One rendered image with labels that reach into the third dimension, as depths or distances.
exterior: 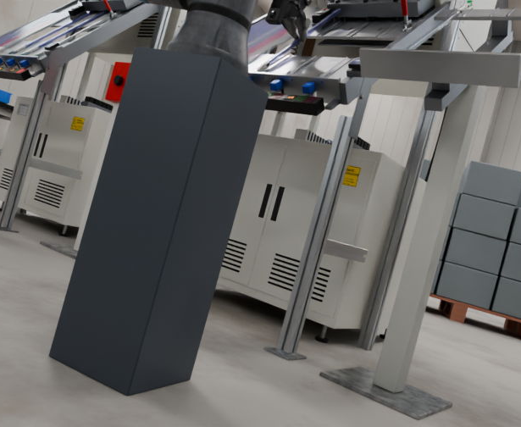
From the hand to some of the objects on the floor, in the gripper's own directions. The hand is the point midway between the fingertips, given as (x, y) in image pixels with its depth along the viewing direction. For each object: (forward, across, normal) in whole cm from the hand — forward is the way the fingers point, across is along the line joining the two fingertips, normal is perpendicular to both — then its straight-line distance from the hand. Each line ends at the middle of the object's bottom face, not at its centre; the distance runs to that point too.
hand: (298, 39), depth 177 cm
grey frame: (+58, +3, +71) cm, 92 cm away
